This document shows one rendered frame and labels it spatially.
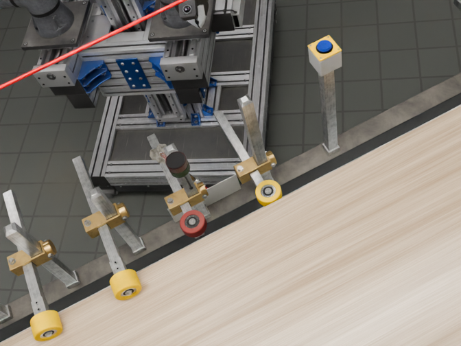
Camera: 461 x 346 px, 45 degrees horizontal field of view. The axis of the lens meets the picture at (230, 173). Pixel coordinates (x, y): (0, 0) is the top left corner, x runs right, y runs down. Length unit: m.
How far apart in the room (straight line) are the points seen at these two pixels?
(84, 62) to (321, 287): 1.27
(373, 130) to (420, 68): 1.15
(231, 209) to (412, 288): 0.69
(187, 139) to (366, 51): 1.13
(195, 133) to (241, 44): 0.59
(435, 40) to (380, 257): 1.90
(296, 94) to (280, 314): 1.73
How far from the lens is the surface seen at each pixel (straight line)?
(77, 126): 3.35
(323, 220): 1.68
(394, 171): 1.76
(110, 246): 1.73
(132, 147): 2.85
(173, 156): 1.60
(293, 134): 2.94
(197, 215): 1.74
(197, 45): 2.06
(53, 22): 2.20
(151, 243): 1.98
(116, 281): 1.65
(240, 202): 1.97
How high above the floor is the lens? 2.41
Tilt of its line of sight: 57 degrees down
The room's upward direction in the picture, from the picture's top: 20 degrees counter-clockwise
